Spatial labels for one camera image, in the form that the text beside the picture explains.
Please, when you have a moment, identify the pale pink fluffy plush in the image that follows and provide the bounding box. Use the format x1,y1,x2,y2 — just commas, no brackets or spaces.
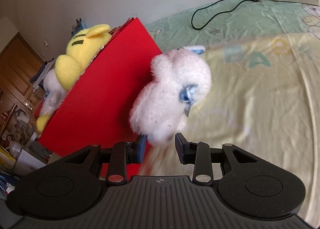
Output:
129,46,212,146

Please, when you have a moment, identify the white fluffy plush toy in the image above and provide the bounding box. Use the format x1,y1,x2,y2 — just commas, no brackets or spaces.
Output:
40,68,67,116

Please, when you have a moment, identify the yellow tiger plush toy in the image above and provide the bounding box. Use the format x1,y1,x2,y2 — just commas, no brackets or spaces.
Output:
36,24,112,134

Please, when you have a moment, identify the red cardboard box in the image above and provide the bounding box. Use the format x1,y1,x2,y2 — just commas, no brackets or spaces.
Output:
34,16,163,182

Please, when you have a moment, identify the small toy clutter pile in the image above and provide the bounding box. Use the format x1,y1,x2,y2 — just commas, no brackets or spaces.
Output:
1,108,52,200

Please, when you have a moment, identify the cartoon bear bed sheet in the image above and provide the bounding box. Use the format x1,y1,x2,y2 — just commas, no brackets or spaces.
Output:
147,0,319,227

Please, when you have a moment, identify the blue plastic bag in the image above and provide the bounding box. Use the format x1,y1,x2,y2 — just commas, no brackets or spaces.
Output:
71,18,86,37

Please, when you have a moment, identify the wooden door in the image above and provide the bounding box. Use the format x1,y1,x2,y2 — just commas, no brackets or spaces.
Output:
0,31,46,145

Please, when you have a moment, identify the black charger cable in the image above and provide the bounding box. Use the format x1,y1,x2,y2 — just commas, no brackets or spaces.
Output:
190,0,320,31

